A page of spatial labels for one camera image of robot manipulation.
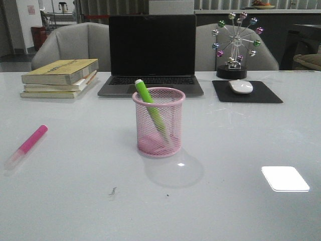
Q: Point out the green highlighter pen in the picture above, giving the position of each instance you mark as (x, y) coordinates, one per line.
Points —
(153, 111)

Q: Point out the pink highlighter pen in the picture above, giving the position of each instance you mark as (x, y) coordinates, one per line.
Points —
(16, 158)

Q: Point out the pink mesh pen holder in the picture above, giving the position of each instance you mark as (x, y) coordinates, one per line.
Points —
(169, 102)

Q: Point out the grey laptop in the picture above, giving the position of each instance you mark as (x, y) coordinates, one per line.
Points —
(158, 49)

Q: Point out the white computer mouse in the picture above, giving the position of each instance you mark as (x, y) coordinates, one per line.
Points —
(240, 86)

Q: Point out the middle book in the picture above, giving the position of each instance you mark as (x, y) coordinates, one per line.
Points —
(78, 86)

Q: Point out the grey right armchair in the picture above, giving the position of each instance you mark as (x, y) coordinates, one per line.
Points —
(212, 50)

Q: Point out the grey armchair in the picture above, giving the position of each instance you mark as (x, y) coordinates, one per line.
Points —
(212, 50)
(79, 41)

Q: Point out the bottom book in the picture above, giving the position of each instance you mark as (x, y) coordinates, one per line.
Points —
(61, 94)

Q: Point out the ferris wheel desk ornament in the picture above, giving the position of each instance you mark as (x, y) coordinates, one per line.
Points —
(233, 68)

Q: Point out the top yellow book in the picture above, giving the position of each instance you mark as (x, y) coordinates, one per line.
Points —
(61, 72)

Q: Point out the grey left armchair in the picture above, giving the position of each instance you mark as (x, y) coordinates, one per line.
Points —
(79, 41)

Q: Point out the red trash bin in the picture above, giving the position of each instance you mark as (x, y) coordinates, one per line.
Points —
(39, 36)

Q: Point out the fruit bowl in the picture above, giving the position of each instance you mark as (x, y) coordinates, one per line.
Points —
(261, 5)

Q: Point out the olive cushion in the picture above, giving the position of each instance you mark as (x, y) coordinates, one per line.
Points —
(307, 62)

